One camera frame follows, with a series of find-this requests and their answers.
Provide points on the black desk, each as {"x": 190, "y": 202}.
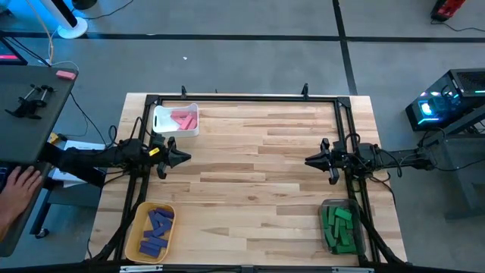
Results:
{"x": 30, "y": 129}

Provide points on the purple-blue rectangular block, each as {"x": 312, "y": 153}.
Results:
{"x": 165, "y": 213}
{"x": 163, "y": 228}
{"x": 152, "y": 219}
{"x": 149, "y": 234}
{"x": 149, "y": 251}
{"x": 158, "y": 241}

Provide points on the grey metal stand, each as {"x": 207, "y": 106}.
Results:
{"x": 462, "y": 174}

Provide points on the black round base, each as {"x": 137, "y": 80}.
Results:
{"x": 84, "y": 4}

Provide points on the white plastic bin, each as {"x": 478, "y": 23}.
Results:
{"x": 163, "y": 121}

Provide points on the white paper sheets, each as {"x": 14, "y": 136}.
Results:
{"x": 85, "y": 146}

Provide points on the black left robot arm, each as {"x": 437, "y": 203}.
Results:
{"x": 94, "y": 159}

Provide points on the red tool box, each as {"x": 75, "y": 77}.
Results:
{"x": 447, "y": 8}

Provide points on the black aluminium table frame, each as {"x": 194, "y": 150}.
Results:
{"x": 246, "y": 99}

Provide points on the computer tower with lights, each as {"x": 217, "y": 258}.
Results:
{"x": 454, "y": 98}

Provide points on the person's hand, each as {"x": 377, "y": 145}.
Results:
{"x": 19, "y": 193}

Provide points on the yellow plastic bin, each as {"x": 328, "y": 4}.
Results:
{"x": 142, "y": 212}

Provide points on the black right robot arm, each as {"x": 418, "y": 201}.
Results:
{"x": 401, "y": 159}

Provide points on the white stand with black pole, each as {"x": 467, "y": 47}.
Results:
{"x": 74, "y": 28}

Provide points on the green rectangular block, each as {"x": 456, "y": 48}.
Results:
{"x": 330, "y": 239}
{"x": 343, "y": 214}
{"x": 331, "y": 216}
{"x": 336, "y": 227}
{"x": 345, "y": 234}
{"x": 346, "y": 249}

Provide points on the dark screen with red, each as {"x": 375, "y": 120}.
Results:
{"x": 9, "y": 53}

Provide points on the black clamp tool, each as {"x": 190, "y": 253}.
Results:
{"x": 28, "y": 106}

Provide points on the pink rectangular block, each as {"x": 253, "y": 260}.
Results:
{"x": 186, "y": 122}
{"x": 177, "y": 120}
{"x": 180, "y": 113}
{"x": 193, "y": 124}

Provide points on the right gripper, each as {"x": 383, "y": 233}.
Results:
{"x": 343, "y": 159}

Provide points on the small pink eraser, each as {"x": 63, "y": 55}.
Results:
{"x": 66, "y": 75}

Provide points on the yellow label tag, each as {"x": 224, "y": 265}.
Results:
{"x": 154, "y": 151}

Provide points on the clear grey plastic bin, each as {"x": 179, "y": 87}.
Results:
{"x": 324, "y": 203}

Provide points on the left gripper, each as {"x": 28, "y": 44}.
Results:
{"x": 163, "y": 157}

